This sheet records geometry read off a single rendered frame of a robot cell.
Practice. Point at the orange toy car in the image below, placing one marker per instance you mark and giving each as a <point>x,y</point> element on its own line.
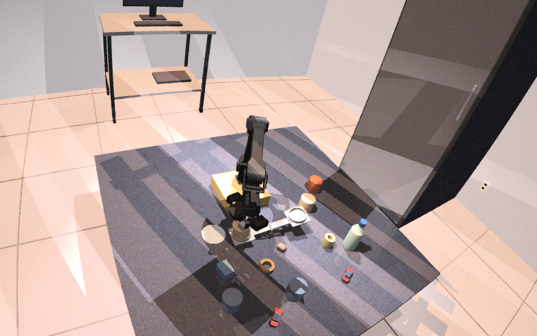
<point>346,276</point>
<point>277,313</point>

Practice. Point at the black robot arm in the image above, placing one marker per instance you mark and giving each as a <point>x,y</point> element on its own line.
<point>251,170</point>

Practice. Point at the brown cylinder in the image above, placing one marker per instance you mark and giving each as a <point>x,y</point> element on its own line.
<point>314,184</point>

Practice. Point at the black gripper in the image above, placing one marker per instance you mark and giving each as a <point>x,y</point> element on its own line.
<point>257,222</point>

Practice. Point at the orange ring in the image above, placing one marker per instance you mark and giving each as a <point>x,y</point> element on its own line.
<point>266,261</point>

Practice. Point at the grey cylinder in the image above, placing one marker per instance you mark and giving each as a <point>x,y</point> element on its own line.
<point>231,300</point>
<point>296,289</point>

